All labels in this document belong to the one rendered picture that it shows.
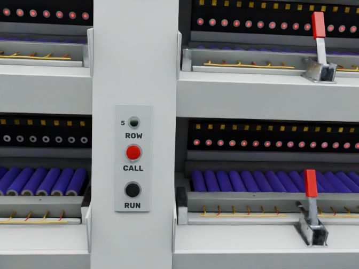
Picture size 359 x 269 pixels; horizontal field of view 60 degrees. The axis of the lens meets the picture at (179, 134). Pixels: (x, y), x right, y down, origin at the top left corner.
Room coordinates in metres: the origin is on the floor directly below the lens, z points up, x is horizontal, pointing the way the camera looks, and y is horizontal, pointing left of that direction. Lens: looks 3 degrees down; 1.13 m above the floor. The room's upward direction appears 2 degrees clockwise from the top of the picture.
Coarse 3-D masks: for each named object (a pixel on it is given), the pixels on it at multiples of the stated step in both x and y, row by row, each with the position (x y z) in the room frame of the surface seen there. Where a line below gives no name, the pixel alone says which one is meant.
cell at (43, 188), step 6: (54, 168) 0.49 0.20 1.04; (48, 174) 0.47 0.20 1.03; (54, 174) 0.47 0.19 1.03; (60, 174) 0.49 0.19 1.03; (48, 180) 0.45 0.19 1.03; (54, 180) 0.46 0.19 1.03; (42, 186) 0.44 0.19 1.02; (48, 186) 0.44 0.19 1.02; (36, 192) 0.43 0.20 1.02; (42, 192) 0.43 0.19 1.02; (48, 192) 0.43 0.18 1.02
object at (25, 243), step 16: (80, 224) 0.39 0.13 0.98; (0, 240) 0.36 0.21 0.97; (16, 240) 0.36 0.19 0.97; (32, 240) 0.36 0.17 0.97; (48, 240) 0.36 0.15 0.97; (64, 240) 0.37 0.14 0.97; (80, 240) 0.37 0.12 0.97; (0, 256) 0.34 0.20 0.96; (16, 256) 0.34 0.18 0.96; (32, 256) 0.34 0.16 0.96; (48, 256) 0.35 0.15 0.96; (64, 256) 0.35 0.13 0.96; (80, 256) 0.35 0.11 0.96
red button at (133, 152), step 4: (128, 148) 0.35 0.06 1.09; (132, 148) 0.35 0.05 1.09; (136, 148) 0.35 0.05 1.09; (128, 152) 0.34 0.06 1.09; (132, 152) 0.35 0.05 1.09; (136, 152) 0.35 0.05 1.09; (140, 152) 0.35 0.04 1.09; (128, 156) 0.35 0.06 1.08; (132, 156) 0.35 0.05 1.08; (136, 156) 0.35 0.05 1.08
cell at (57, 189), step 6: (66, 168) 0.49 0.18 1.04; (66, 174) 0.47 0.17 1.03; (72, 174) 0.48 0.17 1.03; (60, 180) 0.45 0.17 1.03; (66, 180) 0.46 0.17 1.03; (54, 186) 0.44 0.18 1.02; (60, 186) 0.44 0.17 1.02; (66, 186) 0.45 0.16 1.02; (54, 192) 0.43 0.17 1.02; (60, 192) 0.43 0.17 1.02
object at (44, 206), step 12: (0, 204) 0.39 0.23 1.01; (12, 204) 0.39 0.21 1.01; (24, 204) 0.39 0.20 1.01; (36, 204) 0.39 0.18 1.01; (48, 204) 0.39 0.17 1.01; (60, 204) 0.39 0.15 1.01; (72, 204) 0.40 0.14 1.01; (0, 216) 0.39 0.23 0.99; (12, 216) 0.38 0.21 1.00; (24, 216) 0.40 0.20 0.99; (36, 216) 0.40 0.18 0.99; (48, 216) 0.40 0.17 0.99; (60, 216) 0.39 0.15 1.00; (72, 216) 0.40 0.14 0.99
